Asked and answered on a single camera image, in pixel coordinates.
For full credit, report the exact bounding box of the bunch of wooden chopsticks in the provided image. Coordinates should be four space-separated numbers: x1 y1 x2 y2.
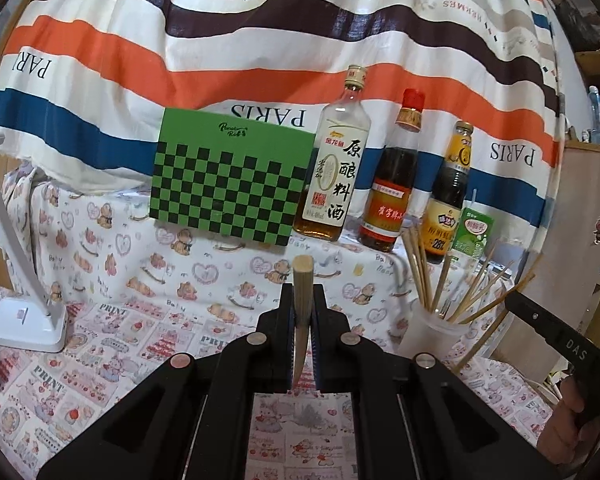
401 227 537 373

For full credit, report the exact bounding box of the dark oyster sauce bottle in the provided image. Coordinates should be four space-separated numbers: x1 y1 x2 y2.
422 121 475 265

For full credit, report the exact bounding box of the green checkered box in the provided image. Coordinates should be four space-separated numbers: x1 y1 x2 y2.
149 107 317 247

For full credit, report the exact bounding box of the green milk drink carton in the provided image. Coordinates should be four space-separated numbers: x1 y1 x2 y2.
452 189 496 261

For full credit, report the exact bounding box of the single bamboo chopstick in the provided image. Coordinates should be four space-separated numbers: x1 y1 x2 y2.
292 255 315 381

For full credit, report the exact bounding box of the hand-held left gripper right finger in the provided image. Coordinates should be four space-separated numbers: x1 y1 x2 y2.
307 284 563 480

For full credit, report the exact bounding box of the striped cloth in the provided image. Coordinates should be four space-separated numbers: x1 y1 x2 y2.
0 0 568 256

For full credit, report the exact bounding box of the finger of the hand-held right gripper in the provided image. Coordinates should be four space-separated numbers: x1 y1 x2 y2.
502 291 552 343

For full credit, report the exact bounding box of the clear cooking wine bottle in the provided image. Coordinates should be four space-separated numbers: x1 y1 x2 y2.
292 65 372 242

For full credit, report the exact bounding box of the red-capped sesame oil bottle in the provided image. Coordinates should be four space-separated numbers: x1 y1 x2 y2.
357 88 427 253

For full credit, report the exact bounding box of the white desk lamp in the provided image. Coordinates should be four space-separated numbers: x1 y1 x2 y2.
0 120 68 353

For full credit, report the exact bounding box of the person's right hand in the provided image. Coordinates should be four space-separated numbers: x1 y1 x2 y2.
536 375 600 463

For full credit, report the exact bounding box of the pink printed tablecloth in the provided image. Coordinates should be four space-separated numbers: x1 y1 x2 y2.
0 285 556 480

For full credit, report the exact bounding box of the translucent plastic cup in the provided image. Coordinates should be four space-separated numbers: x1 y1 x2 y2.
396 302 468 361

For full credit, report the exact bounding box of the bear-print cloth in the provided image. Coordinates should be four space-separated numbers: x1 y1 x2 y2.
2 165 511 321

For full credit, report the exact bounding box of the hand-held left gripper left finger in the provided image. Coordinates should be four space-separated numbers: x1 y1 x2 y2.
37 284 296 480

